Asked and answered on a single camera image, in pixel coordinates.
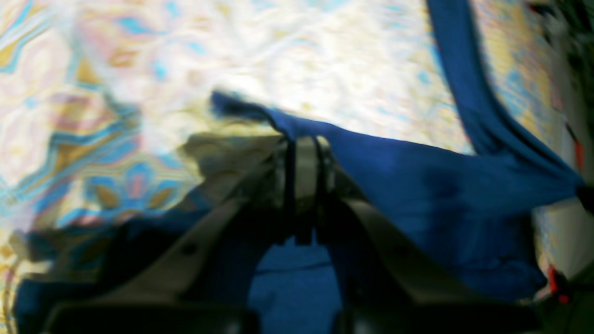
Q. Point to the patterned tablecloth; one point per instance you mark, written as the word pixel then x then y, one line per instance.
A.
pixel 185 69

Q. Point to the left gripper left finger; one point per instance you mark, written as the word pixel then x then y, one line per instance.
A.
pixel 200 285

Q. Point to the blue long-sleeve shirt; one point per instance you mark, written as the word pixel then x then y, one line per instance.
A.
pixel 441 195

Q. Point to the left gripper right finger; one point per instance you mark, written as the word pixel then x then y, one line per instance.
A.
pixel 388 286

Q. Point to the red black clamp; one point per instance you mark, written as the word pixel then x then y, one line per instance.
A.
pixel 558 285

